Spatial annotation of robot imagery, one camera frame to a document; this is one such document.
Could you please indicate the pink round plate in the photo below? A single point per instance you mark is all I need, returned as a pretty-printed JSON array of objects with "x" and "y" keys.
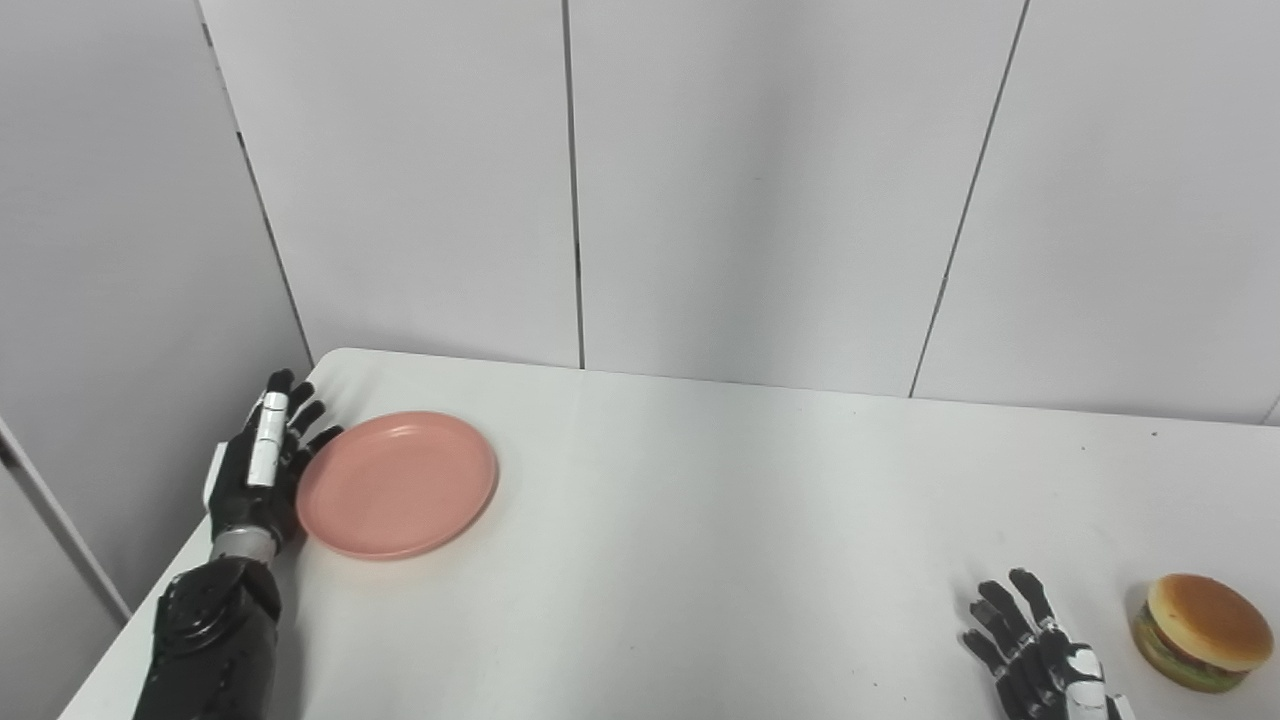
[{"x": 397, "y": 484}]

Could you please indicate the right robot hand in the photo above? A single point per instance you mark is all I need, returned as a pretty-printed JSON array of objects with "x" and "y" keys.
[{"x": 1040, "y": 670}]

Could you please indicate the toy hamburger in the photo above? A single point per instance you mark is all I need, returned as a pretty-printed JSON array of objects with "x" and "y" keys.
[{"x": 1200, "y": 632}]

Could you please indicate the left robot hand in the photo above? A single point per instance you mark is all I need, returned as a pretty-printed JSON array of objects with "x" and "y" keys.
[{"x": 255, "y": 480}]

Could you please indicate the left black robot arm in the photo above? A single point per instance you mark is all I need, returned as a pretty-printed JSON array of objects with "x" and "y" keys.
[{"x": 215, "y": 630}]

